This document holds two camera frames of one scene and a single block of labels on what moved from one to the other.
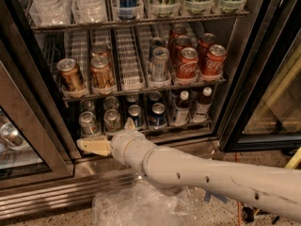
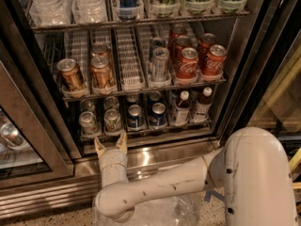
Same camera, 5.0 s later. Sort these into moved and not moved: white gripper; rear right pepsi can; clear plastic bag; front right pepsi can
Moved: white gripper
Not moved: front right pepsi can; rear right pepsi can; clear plastic bag
